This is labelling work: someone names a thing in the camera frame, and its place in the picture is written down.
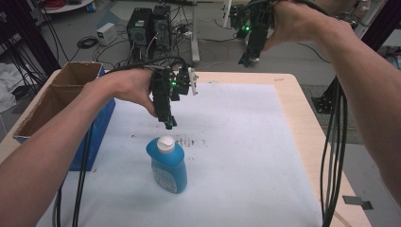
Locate person's right hand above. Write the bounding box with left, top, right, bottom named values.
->
left=263, top=0, right=339, bottom=52

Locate blue detergent bottle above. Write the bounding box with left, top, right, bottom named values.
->
left=145, top=134, right=188, bottom=195

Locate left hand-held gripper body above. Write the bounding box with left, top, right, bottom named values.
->
left=148, top=66, right=200, bottom=125

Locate person's left hand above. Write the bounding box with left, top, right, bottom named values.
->
left=82, top=67, right=159, bottom=118

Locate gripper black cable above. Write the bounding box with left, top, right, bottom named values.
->
left=51, top=56, right=190, bottom=227
left=319, top=75, right=348, bottom=227

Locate white table leg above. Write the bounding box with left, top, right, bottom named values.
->
left=188, top=0, right=201, bottom=62

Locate white table mat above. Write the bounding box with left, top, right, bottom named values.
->
left=35, top=82, right=323, bottom=227

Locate black computer tower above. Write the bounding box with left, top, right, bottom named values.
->
left=126, top=7, right=154, bottom=61

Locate white power box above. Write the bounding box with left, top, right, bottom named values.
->
left=96, top=22, right=118, bottom=46

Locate white cloth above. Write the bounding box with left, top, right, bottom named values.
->
left=0, top=61, right=23, bottom=114

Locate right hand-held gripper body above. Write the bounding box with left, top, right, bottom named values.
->
left=229, top=0, right=278, bottom=62

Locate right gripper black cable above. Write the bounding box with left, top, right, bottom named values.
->
left=319, top=75, right=348, bottom=227

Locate black metal stand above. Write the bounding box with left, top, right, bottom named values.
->
left=0, top=0, right=62, bottom=77
left=311, top=0, right=401, bottom=115

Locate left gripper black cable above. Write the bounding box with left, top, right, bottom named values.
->
left=51, top=56, right=190, bottom=227

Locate grey computer tower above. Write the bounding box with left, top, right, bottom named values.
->
left=149, top=4, right=173, bottom=53

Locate blue cardboard box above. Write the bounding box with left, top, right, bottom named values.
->
left=12, top=61, right=116, bottom=172

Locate coiled black floor cable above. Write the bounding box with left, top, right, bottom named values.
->
left=77, top=35, right=100, bottom=50

